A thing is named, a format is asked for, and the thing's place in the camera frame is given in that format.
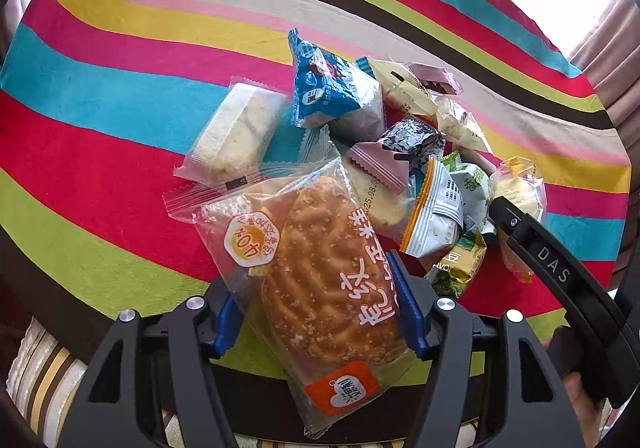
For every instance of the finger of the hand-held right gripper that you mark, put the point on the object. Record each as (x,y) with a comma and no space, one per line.
(510,220)

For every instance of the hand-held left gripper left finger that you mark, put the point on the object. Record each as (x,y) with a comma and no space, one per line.
(225,323)

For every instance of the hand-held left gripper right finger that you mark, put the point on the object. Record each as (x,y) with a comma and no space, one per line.
(407,308)

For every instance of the clear packet with yellow snack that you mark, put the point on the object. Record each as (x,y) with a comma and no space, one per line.
(520,185)

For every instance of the white orange-edged snack packet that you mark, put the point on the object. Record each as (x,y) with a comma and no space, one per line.
(435,213)

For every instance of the large clear bread packet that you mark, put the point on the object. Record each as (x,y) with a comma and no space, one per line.
(320,268)

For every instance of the clear cookie packet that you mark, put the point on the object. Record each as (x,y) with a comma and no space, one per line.
(385,213)

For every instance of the clear packet of nuts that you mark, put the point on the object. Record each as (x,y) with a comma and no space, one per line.
(457,122)

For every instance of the person's right hand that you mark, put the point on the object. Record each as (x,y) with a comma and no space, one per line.
(577,408)

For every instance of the green and white snack packet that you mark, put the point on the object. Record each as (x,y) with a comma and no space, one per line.
(472,183)

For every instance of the green and yellow snack packet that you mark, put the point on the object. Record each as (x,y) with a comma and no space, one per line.
(457,265)

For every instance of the pink packet with dark print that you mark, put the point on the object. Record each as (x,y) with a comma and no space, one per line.
(407,137)

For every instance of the mauve and brown snack packet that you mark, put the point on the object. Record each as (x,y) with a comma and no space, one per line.
(435,75)

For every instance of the cream snack packet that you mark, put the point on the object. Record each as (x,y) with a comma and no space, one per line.
(400,87)

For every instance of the beige curtain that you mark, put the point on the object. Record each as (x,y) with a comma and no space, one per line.
(615,72)

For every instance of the striped sofa cushion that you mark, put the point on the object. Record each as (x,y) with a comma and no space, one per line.
(45,378)

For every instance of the clear packet with white cake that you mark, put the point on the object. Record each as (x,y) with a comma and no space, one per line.
(235,132)

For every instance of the blue snack packet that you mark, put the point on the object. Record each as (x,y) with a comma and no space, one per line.
(325,87)

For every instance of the multicoloured striped tablecloth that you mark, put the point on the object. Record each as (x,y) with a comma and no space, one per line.
(125,77)

